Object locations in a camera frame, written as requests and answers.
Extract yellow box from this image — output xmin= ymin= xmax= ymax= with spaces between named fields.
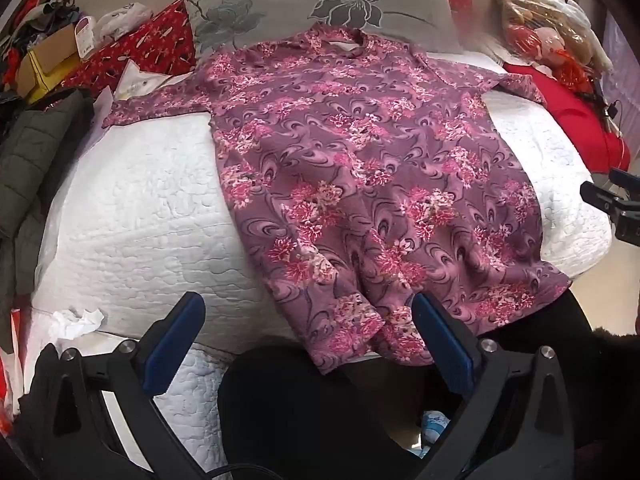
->
xmin=25 ymin=52 xmax=81 ymax=106

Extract lilac curtain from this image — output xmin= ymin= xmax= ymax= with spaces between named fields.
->
xmin=600 ymin=10 xmax=640 ymax=108

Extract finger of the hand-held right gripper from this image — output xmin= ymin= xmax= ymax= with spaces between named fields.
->
xmin=609 ymin=168 xmax=640 ymax=192
xmin=580 ymin=182 xmax=632 ymax=217

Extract person's black trouser legs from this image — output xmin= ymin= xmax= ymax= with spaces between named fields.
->
xmin=217 ymin=290 xmax=640 ymax=480

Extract plain red cloth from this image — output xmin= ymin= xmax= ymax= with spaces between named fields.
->
xmin=502 ymin=60 xmax=631 ymax=176

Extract white quilted bed cover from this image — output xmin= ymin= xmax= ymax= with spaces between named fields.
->
xmin=22 ymin=52 xmax=613 ymax=471

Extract purple pink floral shirt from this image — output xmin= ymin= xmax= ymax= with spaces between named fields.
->
xmin=102 ymin=25 xmax=573 ymax=376

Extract white pink packet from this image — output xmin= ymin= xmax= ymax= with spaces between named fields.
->
xmin=75 ymin=15 xmax=97 ymax=58

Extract red floral blanket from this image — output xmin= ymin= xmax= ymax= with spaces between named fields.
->
xmin=62 ymin=0 xmax=473 ymax=93

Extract white plastic bag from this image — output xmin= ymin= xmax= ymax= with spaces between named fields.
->
xmin=95 ymin=2 xmax=153 ymax=41

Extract white papers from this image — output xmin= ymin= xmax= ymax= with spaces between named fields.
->
xmin=112 ymin=59 xmax=186 ymax=101

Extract pile of mixed clothes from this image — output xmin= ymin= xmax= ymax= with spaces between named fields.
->
xmin=0 ymin=0 xmax=81 ymax=86

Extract lavender paper sheet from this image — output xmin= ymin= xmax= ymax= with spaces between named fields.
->
xmin=92 ymin=87 xmax=115 ymax=136

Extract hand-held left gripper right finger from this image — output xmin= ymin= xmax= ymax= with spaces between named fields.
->
xmin=410 ymin=291 xmax=596 ymax=480

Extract dark green puffer jacket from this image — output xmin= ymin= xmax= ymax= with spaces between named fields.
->
xmin=0 ymin=87 xmax=96 ymax=341

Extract blue white plastic item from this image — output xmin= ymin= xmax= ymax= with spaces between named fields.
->
xmin=420 ymin=410 xmax=453 ymax=456

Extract doll in clear plastic bag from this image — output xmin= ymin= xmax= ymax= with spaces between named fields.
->
xmin=492 ymin=0 xmax=613 ymax=81

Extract red white bag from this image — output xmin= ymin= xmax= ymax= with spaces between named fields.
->
xmin=0 ymin=307 xmax=31 ymax=436

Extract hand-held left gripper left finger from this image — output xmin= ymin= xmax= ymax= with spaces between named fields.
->
xmin=20 ymin=291 xmax=236 ymax=480

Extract brown cardboard box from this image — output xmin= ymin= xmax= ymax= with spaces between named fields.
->
xmin=17 ymin=22 xmax=83 ymax=96

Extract crumpled white tissue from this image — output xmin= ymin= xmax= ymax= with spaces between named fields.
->
xmin=50 ymin=308 xmax=106 ymax=338

